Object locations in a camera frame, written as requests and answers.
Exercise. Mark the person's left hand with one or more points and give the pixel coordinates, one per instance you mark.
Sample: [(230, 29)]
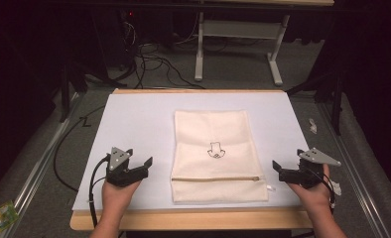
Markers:
[(117, 196)]

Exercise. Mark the white metal desk frame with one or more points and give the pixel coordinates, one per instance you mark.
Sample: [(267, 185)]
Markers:
[(239, 29)]

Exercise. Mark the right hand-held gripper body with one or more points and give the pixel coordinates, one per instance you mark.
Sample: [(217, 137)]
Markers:
[(307, 173)]

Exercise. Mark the white plastic scrap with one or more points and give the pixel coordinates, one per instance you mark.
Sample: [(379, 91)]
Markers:
[(313, 126)]

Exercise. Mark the black metal stand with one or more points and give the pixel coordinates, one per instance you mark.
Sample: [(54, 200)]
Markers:
[(337, 99), (66, 92)]

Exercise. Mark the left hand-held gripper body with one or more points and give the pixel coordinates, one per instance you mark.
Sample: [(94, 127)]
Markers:
[(124, 177)]

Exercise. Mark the wooden table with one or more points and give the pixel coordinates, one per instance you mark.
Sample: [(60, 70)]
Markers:
[(190, 219)]

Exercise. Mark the person's right hand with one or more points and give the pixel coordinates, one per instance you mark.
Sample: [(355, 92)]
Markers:
[(312, 196)]

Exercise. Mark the metal floor rail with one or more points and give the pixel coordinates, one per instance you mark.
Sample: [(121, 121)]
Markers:
[(352, 172), (41, 162)]

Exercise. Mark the green printed packet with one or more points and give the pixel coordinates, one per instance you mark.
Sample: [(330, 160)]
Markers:
[(0, 219)]

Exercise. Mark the cream mesh laundry bag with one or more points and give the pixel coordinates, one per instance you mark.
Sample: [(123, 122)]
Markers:
[(216, 165)]

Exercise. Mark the black computer tower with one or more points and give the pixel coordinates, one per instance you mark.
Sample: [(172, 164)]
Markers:
[(129, 36)]

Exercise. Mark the white table mat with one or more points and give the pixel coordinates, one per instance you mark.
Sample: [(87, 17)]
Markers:
[(144, 125)]

